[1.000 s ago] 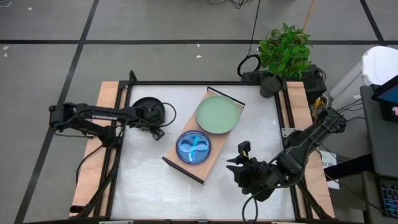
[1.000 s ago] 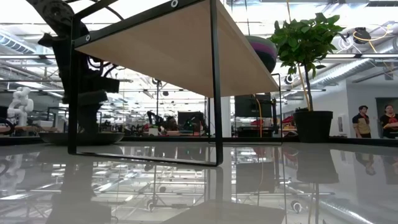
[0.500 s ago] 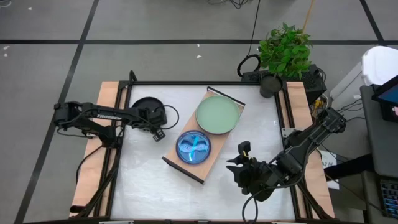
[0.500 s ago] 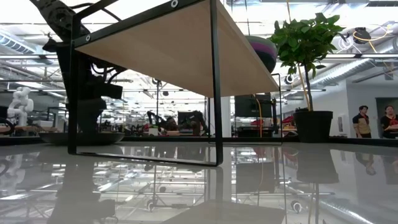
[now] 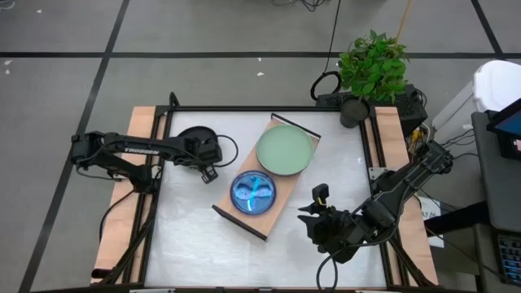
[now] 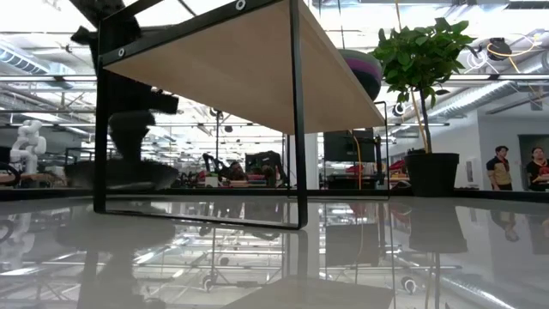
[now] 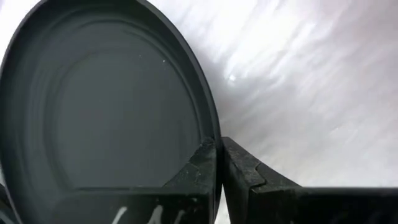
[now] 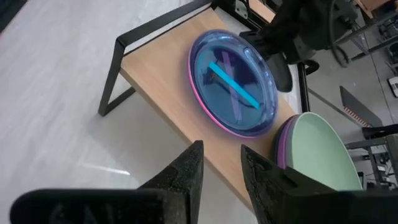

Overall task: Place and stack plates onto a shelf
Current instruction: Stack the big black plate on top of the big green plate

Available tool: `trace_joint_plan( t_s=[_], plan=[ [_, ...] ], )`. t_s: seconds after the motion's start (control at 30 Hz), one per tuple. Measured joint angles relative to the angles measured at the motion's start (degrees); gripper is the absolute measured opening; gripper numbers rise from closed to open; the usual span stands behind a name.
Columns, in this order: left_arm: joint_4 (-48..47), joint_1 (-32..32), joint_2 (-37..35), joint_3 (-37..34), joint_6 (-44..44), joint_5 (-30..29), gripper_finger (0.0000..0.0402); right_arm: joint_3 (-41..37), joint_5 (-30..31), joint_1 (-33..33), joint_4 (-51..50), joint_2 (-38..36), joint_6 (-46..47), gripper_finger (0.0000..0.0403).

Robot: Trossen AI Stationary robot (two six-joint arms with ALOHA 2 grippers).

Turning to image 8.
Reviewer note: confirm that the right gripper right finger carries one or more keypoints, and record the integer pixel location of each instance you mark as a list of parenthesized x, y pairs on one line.
[(280, 199)]

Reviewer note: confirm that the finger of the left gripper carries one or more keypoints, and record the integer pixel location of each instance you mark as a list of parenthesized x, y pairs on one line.
[(264, 49), (256, 35)]

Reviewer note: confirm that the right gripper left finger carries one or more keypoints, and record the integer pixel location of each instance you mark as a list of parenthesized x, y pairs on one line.
[(183, 186)]

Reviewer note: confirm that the translucent cyan plate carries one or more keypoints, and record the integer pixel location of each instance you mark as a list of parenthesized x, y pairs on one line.
[(233, 84)]

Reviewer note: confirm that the purple plate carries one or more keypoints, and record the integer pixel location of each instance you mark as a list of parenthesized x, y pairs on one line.
[(281, 146)]

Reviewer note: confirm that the sage green plate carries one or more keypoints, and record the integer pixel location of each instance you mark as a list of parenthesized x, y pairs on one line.
[(320, 152)]

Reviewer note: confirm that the translucent pink plate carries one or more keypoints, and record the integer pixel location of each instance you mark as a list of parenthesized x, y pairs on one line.
[(207, 112)]

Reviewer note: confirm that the tan wooden side board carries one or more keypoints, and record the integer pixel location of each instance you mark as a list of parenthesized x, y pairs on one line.
[(261, 9)]

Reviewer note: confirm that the black plate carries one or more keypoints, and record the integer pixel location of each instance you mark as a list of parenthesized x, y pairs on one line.
[(280, 76)]

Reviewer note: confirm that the black ridged wedge panel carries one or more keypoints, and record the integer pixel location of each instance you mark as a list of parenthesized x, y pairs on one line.
[(357, 109)]

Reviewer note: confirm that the wooden shelf with black frame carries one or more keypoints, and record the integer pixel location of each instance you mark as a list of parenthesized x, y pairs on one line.
[(161, 71)]

